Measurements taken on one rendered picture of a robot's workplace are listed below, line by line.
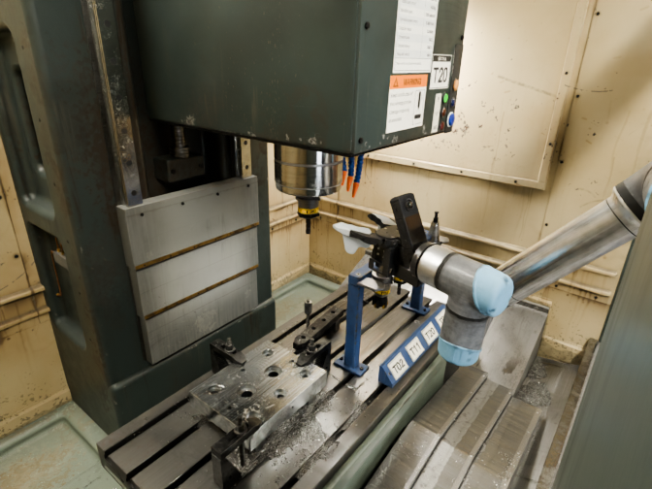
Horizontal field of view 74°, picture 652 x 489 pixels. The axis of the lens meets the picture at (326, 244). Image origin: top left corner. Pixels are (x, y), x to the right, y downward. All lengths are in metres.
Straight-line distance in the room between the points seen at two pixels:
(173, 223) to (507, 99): 1.28
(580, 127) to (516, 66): 0.31
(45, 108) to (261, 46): 0.54
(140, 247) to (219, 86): 0.52
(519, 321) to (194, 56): 1.54
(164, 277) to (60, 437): 0.72
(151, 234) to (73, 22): 0.53
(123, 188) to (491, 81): 1.35
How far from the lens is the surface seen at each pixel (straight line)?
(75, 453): 1.77
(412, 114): 0.97
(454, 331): 0.80
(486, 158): 1.88
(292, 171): 0.95
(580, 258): 0.84
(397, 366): 1.38
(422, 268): 0.79
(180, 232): 1.36
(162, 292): 1.39
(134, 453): 1.25
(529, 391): 1.88
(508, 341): 1.91
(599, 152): 1.80
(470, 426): 1.53
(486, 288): 0.74
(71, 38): 1.21
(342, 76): 0.79
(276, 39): 0.89
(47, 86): 1.19
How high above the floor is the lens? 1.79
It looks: 23 degrees down
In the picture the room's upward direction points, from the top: 2 degrees clockwise
